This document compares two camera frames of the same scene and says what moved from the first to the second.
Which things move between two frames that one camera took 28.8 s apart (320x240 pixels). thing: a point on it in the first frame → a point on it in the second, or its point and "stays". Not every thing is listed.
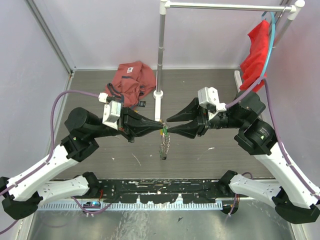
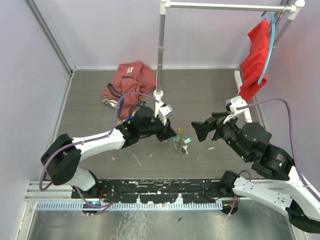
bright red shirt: (251, 69) stays
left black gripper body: (123, 124) → (157, 128)
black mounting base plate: (161, 191) stays
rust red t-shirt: (132, 80) stays
